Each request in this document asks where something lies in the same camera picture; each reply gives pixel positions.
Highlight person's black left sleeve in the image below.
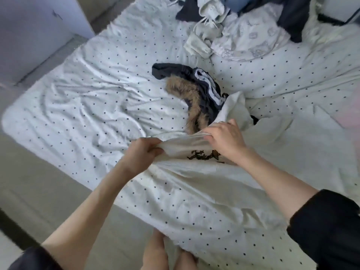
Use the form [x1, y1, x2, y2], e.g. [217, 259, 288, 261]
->
[8, 246, 64, 270]

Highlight person's right hand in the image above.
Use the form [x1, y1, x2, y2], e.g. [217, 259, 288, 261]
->
[202, 119, 249, 165]

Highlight white dotted bed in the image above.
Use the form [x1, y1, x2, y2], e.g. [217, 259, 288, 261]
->
[1, 0, 360, 270]

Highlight cream patterned pyjama top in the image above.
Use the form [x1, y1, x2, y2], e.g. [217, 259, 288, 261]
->
[210, 3, 292, 62]

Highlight person's left forearm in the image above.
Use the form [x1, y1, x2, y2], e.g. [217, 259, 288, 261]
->
[42, 165, 141, 270]

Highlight person's lower leg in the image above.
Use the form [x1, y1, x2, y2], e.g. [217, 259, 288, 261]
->
[174, 249, 199, 270]
[141, 230, 170, 270]

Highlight grey wooden wardrobe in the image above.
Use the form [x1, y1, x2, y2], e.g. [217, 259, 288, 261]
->
[0, 0, 96, 86]

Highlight person's black sleeve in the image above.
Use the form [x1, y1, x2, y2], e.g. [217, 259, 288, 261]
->
[8, 246, 64, 270]
[287, 189, 360, 270]

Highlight dark denim jeans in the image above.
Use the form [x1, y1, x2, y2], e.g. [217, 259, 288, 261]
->
[274, 0, 314, 44]

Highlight person's right forearm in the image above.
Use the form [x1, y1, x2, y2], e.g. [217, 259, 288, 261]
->
[235, 148, 319, 221]

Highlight person's left hand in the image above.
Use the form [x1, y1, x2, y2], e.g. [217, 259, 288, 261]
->
[120, 137, 165, 179]

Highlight person's black right sleeve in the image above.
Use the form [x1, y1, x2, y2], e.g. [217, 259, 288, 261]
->
[287, 189, 360, 270]

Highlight cream printed t-shirt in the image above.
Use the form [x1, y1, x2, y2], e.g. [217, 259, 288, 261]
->
[151, 91, 360, 231]

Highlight blue jeans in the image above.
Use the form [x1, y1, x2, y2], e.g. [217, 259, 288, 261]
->
[224, 0, 255, 14]

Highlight black garment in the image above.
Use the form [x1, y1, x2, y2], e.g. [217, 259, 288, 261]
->
[175, 0, 202, 23]

